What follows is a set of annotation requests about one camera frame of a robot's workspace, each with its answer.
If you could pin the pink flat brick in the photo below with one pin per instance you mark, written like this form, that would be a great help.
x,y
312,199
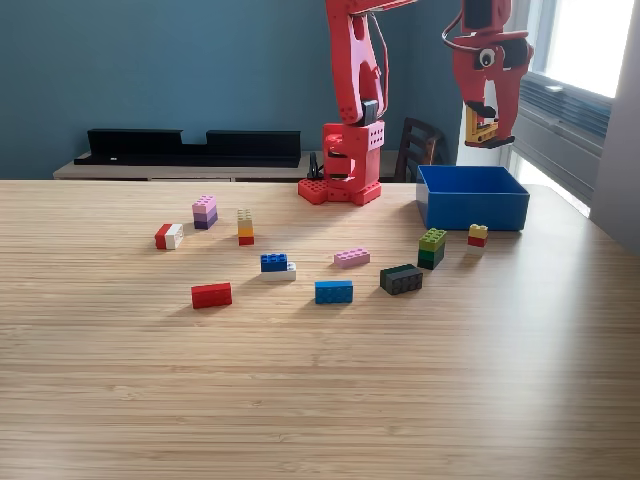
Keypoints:
x,y
352,257

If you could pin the pink purple brick stack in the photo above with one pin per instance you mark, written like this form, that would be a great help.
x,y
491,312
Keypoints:
x,y
205,212

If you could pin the blue plastic bin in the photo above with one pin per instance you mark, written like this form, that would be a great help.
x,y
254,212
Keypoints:
x,y
475,210

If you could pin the grey window heater unit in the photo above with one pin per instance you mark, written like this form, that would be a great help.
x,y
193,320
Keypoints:
x,y
555,130

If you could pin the yellow toy digger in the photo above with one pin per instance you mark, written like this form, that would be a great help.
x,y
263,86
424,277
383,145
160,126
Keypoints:
x,y
479,131

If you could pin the green brick stack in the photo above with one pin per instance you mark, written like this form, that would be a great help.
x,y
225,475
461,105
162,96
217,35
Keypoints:
x,y
431,249

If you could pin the tan orange red brick stack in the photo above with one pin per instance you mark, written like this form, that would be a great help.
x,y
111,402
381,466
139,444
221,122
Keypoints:
x,y
245,230

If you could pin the dark wooden chair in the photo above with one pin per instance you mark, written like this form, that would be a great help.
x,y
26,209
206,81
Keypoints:
x,y
420,145

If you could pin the bright window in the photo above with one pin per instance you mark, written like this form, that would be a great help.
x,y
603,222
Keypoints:
x,y
585,45

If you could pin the yellow red white brick stack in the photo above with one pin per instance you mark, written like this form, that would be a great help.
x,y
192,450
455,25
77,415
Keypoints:
x,y
477,240

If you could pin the black brick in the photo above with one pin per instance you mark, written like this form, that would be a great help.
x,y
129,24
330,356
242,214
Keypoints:
x,y
401,281

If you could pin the blue white brick stack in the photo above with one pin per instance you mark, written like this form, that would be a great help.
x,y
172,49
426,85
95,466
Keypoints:
x,y
275,265

